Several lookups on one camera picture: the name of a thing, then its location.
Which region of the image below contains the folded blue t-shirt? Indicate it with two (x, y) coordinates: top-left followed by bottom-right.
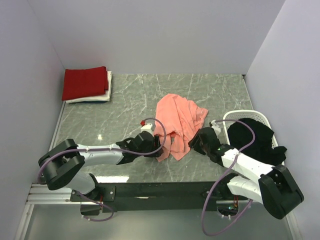
(80, 101), (107, 104)

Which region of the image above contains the folded white t-shirt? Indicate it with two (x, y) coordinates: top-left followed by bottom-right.
(65, 71), (113, 104)

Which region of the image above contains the black t-shirt in basket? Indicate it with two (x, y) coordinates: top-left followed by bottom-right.
(227, 117), (288, 166)

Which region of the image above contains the white plastic laundry basket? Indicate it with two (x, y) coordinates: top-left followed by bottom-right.
(223, 110), (287, 166)

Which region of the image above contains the pink t-shirt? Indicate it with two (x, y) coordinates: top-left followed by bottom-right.
(153, 93), (209, 162)

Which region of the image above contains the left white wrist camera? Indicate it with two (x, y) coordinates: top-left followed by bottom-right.
(140, 120), (154, 136)

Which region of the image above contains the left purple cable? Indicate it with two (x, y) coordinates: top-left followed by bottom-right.
(36, 117), (167, 223)

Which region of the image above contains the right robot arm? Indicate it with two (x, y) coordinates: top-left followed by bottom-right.
(188, 127), (305, 220)

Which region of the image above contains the black base beam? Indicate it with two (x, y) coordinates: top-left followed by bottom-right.
(69, 181), (250, 216)

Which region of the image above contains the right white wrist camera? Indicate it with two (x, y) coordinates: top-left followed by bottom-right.
(209, 120), (222, 136)

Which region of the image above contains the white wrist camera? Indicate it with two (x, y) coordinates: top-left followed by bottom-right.
(140, 120), (154, 136)
(209, 120), (222, 136)

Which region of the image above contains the folded red t-shirt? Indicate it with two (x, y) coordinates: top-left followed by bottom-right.
(62, 66), (109, 101)

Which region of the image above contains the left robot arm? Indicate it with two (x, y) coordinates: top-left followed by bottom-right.
(37, 131), (164, 201)

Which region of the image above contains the aluminium frame rail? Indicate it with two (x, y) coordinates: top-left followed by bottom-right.
(13, 183), (73, 240)

